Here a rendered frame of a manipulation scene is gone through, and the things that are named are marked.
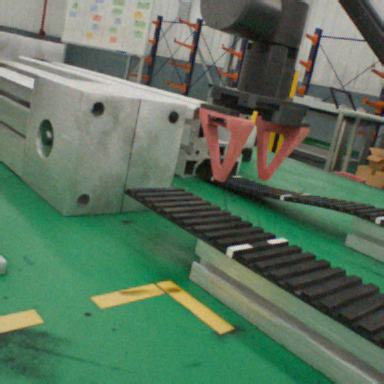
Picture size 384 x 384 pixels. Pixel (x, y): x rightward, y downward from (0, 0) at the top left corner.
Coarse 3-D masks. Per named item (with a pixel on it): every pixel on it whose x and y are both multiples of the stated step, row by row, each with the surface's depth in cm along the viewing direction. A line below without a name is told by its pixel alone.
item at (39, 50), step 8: (24, 40) 91; (32, 40) 93; (40, 40) 99; (24, 48) 92; (32, 48) 93; (40, 48) 94; (48, 48) 95; (56, 48) 96; (32, 56) 94; (40, 56) 95; (48, 56) 96; (56, 56) 97
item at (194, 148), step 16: (32, 64) 85; (48, 64) 80; (64, 64) 91; (80, 80) 70; (96, 80) 67; (112, 80) 77; (160, 96) 56; (176, 96) 64; (192, 112) 51; (192, 128) 51; (224, 128) 57; (192, 144) 52; (224, 144) 56; (192, 160) 53; (208, 160) 60; (240, 160) 58; (192, 176) 53
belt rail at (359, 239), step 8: (352, 224) 39; (360, 224) 39; (368, 224) 38; (376, 224) 38; (352, 232) 40; (360, 232) 40; (368, 232) 38; (376, 232) 38; (352, 240) 39; (360, 240) 39; (368, 240) 39; (376, 240) 38; (360, 248) 39; (368, 248) 38; (376, 248) 38; (376, 256) 38
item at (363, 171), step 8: (376, 152) 531; (376, 160) 509; (360, 168) 522; (368, 168) 517; (376, 168) 517; (360, 176) 522; (368, 176) 515; (376, 176) 509; (368, 184) 515; (376, 184) 509
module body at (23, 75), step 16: (0, 64) 64; (16, 64) 61; (0, 80) 44; (16, 80) 41; (32, 80) 42; (0, 96) 44; (16, 96) 43; (0, 112) 43; (16, 112) 40; (0, 128) 43; (16, 128) 40; (0, 144) 43; (16, 144) 40; (0, 160) 44; (16, 160) 40
